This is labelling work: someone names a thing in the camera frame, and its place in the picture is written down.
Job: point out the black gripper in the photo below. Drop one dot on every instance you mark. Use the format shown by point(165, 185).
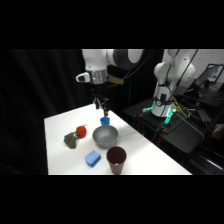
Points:
point(99, 89)

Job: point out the brown plastic cup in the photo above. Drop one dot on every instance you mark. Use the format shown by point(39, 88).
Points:
point(116, 160)

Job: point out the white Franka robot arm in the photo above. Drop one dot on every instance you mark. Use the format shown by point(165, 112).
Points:
point(96, 60)

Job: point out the small blue cup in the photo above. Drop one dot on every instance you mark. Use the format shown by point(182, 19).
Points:
point(104, 121)

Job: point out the grey bowl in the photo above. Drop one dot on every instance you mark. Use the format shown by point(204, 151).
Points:
point(105, 136)

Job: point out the red toy tomato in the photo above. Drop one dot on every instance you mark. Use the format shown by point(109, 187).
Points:
point(81, 131)

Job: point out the orange clamp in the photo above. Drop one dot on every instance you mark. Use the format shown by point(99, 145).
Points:
point(163, 130)
point(141, 115)

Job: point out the green cloth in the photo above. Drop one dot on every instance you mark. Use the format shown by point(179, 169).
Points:
point(70, 140)

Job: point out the blue sponge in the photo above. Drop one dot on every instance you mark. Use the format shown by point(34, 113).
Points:
point(92, 158)

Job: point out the black curtain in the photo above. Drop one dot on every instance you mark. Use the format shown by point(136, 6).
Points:
point(36, 100)

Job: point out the green base light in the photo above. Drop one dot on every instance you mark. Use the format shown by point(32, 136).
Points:
point(167, 117)

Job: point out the black robot stand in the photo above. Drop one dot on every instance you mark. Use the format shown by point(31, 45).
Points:
point(180, 131)

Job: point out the dark monitor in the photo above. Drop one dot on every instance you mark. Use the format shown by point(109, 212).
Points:
point(208, 78)

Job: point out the tan wrist bracket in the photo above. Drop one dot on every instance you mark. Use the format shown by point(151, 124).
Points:
point(115, 80)

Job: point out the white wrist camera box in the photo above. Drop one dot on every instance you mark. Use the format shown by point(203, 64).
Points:
point(82, 77)

